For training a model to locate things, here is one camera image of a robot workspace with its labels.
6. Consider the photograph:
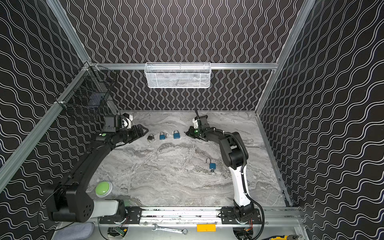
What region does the blue padlock front large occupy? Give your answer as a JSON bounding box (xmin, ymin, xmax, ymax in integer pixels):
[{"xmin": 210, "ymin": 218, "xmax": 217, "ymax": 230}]
[{"xmin": 173, "ymin": 130, "xmax": 181, "ymax": 139}]

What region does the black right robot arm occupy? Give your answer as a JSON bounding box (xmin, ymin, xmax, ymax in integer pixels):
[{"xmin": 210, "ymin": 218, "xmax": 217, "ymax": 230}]
[{"xmin": 186, "ymin": 110, "xmax": 255, "ymax": 223}]

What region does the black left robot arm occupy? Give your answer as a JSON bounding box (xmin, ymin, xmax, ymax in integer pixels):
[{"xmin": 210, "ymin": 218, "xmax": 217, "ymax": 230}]
[{"xmin": 43, "ymin": 114, "xmax": 149, "ymax": 223}]

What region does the green push button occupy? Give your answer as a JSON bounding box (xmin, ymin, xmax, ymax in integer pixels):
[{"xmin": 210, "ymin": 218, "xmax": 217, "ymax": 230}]
[{"xmin": 95, "ymin": 181, "xmax": 113, "ymax": 198}]

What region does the aluminium back crossbar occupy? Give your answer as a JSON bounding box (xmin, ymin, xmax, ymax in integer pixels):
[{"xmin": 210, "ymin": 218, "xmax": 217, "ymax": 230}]
[{"xmin": 91, "ymin": 62, "xmax": 278, "ymax": 71}]

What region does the yellow block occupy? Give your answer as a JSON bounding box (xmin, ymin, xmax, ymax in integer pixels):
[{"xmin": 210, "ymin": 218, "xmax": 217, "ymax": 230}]
[{"xmin": 197, "ymin": 224, "xmax": 217, "ymax": 233}]

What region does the silver combination wrench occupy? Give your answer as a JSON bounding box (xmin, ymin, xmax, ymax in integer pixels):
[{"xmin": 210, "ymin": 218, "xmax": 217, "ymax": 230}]
[{"xmin": 152, "ymin": 224, "xmax": 188, "ymax": 235}]

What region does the aluminium left side bar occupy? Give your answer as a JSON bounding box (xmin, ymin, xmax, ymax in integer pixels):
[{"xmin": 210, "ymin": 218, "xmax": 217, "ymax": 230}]
[{"xmin": 1, "ymin": 63, "xmax": 90, "ymax": 191}]

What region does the yellow black tool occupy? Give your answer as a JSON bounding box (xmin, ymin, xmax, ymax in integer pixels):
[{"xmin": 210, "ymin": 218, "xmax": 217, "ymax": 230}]
[{"xmin": 263, "ymin": 235, "xmax": 301, "ymax": 240}]

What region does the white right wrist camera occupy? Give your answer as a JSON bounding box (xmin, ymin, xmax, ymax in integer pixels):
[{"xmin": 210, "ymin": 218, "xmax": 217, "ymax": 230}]
[{"xmin": 193, "ymin": 117, "xmax": 201, "ymax": 129}]

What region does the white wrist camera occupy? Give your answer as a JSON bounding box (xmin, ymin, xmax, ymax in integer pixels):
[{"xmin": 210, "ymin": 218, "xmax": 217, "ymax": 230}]
[
  {"xmin": 121, "ymin": 113, "xmax": 133, "ymax": 129},
  {"xmin": 193, "ymin": 117, "xmax": 201, "ymax": 129}
]

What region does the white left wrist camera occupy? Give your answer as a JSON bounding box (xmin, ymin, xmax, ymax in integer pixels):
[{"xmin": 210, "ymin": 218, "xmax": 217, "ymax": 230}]
[{"xmin": 121, "ymin": 113, "xmax": 133, "ymax": 129}]

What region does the black wire mesh basket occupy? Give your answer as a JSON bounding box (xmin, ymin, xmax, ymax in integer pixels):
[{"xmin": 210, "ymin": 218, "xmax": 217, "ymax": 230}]
[{"xmin": 57, "ymin": 63, "xmax": 119, "ymax": 121}]

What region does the white wire mesh basket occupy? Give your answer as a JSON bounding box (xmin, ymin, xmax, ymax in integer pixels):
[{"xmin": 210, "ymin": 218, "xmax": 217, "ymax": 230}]
[{"xmin": 144, "ymin": 68, "xmax": 212, "ymax": 89}]

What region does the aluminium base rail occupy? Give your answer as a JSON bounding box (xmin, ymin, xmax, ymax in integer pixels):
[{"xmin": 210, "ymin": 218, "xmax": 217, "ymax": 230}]
[{"xmin": 100, "ymin": 207, "xmax": 302, "ymax": 228}]

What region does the aluminium corner frame post left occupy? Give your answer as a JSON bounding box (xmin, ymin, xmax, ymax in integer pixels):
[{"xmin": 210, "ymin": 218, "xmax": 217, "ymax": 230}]
[{"xmin": 47, "ymin": 0, "xmax": 91, "ymax": 63}]

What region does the aluminium corner frame post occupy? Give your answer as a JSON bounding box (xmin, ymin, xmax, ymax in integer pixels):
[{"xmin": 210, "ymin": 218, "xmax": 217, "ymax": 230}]
[
  {"xmin": 47, "ymin": 0, "xmax": 91, "ymax": 63},
  {"xmin": 255, "ymin": 0, "xmax": 316, "ymax": 115}
]

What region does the aluminium corner frame post right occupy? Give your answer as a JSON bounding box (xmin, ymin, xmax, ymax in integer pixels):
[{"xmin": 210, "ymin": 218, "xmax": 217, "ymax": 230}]
[{"xmin": 255, "ymin": 0, "xmax": 316, "ymax": 115}]

